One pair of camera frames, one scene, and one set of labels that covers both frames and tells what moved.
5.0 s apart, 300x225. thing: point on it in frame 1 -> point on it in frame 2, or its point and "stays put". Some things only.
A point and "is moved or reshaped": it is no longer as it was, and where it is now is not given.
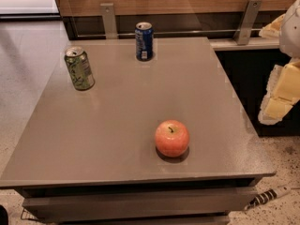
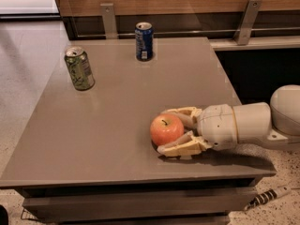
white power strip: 265,196 stays put
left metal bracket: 109,21 stays put
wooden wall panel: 76,0 stays put
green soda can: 80,68 stays put
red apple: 172,138 is moved or reshaped
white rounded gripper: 291,32 -> 217,125
